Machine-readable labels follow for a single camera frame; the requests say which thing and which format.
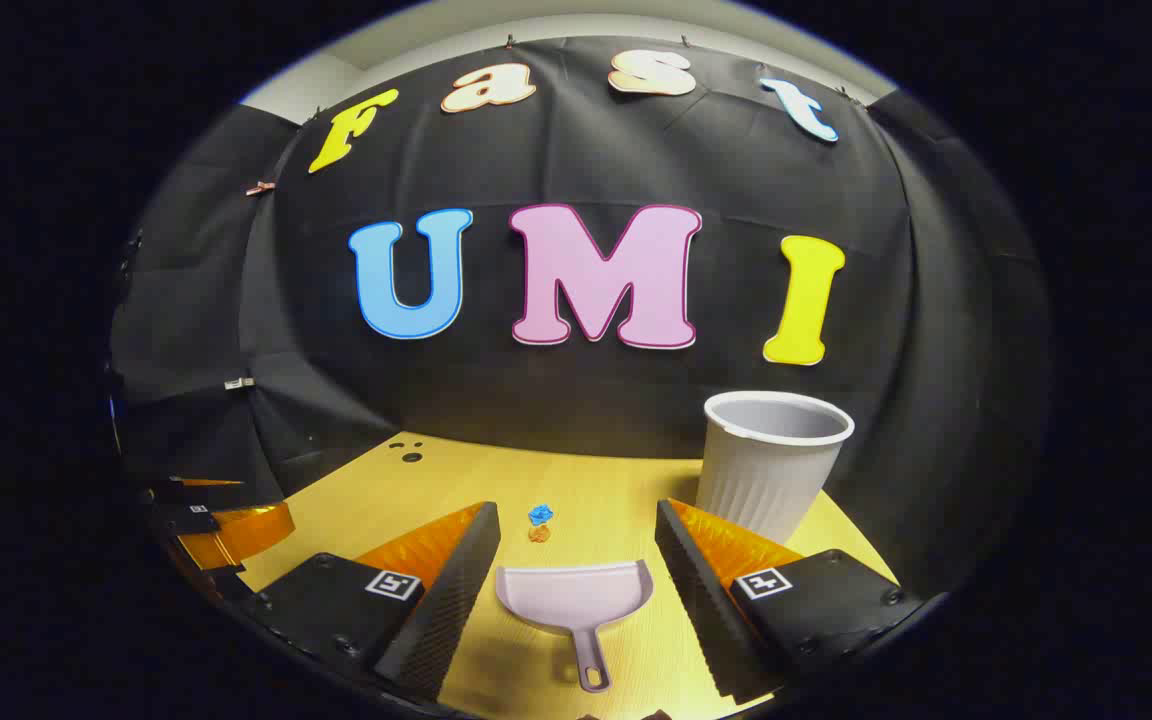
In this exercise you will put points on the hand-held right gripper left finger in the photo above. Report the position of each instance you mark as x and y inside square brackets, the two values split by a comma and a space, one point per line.
[456, 600]

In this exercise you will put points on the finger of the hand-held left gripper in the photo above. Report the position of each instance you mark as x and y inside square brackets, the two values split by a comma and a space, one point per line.
[246, 535]
[176, 490]

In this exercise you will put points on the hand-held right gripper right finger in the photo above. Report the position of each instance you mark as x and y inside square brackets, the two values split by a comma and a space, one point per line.
[696, 600]

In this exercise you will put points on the orange paper scrap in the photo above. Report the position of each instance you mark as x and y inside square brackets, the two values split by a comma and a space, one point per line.
[539, 533]

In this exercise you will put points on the pale lilac dustpan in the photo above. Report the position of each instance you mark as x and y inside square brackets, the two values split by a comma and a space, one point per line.
[576, 595]

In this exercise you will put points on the blue paper scrap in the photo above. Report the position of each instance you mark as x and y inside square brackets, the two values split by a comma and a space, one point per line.
[540, 514]

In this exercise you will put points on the white ribbed garbage bin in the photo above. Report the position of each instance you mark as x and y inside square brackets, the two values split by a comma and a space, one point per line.
[766, 480]

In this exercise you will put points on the yellow wooden desktop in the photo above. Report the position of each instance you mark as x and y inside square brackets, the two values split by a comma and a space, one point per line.
[596, 480]

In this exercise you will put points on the metal cloth clip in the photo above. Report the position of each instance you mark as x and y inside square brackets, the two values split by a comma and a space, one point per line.
[239, 383]

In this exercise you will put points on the red cloth clip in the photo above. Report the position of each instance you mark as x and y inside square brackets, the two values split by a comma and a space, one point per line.
[259, 187]

